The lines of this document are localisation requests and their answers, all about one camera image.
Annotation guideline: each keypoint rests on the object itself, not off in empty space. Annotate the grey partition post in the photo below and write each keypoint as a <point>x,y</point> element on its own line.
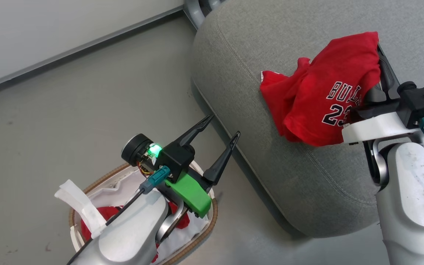
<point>214,3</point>
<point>195,13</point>

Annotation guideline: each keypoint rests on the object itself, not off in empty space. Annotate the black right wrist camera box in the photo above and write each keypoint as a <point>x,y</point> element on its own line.
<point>421,103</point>

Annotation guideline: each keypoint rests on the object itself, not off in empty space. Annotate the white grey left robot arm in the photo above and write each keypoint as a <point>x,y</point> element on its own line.
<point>131,235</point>

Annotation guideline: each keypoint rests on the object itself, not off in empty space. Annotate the red Bulls jersey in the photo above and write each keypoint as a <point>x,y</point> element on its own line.
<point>318,110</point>

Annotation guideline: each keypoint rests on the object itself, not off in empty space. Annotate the white cloth strip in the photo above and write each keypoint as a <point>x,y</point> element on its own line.
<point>83,208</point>

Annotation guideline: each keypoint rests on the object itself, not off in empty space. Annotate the grey upholstered sofa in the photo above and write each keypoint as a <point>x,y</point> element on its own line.
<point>271,147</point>

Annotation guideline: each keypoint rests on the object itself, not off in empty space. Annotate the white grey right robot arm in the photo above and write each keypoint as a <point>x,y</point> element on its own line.
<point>414,206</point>

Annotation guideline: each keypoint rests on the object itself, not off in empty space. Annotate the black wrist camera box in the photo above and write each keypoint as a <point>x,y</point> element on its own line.
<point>175,158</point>
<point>421,103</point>

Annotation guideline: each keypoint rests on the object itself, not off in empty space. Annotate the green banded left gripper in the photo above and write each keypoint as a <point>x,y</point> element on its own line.
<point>191,193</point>

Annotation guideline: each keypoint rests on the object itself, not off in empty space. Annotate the white basket with brown rim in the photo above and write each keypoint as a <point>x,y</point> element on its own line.
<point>214,217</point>

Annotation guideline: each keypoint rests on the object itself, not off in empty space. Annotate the white basket liner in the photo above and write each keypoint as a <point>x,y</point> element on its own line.
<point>182,243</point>

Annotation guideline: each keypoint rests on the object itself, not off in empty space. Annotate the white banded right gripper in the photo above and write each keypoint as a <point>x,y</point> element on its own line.
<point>377,127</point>

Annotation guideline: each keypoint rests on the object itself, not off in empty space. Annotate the grey partition base rail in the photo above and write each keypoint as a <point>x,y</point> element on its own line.
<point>87,46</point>

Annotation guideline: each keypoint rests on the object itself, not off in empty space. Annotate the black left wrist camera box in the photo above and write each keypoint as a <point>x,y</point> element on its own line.
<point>175,158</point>

